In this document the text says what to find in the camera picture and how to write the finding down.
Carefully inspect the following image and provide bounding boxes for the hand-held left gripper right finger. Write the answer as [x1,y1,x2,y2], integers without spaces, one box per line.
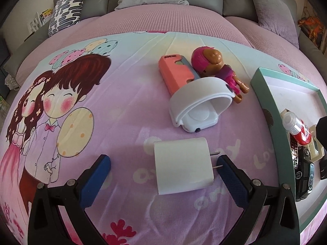
[217,154,300,245]

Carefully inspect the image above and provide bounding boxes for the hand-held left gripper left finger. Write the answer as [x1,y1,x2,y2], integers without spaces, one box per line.
[28,154,111,245]

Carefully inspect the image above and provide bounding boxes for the white wall charger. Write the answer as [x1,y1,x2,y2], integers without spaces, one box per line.
[153,137,221,195]

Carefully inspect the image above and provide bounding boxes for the black toy car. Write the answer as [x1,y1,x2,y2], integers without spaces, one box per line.
[290,133,316,202]

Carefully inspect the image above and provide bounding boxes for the teal cardboard box lid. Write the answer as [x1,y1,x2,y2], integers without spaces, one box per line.
[250,67,327,234]

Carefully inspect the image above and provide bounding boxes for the printed cartoon blanket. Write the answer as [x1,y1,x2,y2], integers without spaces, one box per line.
[0,31,327,245]

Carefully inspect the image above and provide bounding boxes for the red and white small bottle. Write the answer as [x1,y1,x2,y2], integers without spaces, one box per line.
[281,111,312,146]

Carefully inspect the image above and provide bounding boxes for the cream hair claw clip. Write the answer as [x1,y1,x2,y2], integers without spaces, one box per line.
[308,124,325,162]

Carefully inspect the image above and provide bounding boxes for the white smartwatch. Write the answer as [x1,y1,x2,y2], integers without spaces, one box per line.
[169,77,234,133]

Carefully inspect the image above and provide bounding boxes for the salmon pink plastic case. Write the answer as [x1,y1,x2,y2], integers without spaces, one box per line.
[158,54,202,96]

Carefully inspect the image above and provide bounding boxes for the pink helmet dog doll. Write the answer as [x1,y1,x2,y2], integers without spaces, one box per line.
[191,47,249,104]

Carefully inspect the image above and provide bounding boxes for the white lace cloth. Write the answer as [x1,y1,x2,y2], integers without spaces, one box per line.
[4,73,20,90]

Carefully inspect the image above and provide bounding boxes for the orange printed bag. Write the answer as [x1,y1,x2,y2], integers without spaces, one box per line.
[298,17,324,49]

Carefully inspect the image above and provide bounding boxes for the picture books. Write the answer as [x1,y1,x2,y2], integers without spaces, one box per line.
[27,8,53,33]

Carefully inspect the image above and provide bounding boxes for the black and white patterned cushion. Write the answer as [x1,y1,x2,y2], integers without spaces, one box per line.
[48,0,88,37]

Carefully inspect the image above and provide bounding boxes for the pink sofa cover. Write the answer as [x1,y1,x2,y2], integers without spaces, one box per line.
[15,1,327,87]

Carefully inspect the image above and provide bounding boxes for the purple cushion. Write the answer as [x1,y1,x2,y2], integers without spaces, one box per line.
[246,0,300,49]

